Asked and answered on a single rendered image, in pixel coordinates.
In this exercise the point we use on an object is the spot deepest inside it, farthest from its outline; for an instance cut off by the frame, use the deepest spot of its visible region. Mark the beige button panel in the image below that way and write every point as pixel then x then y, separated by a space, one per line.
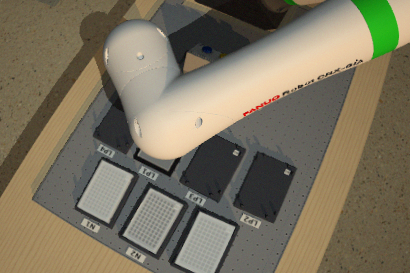
pixel 198 56

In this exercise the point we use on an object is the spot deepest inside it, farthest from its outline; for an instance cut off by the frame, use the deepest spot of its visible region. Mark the white label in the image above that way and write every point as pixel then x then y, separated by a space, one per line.
pixel 251 221
pixel 90 225
pixel 110 153
pixel 148 173
pixel 195 198

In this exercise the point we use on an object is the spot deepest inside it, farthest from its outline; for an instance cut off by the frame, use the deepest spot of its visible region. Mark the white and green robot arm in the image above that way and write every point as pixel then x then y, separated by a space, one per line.
pixel 170 113

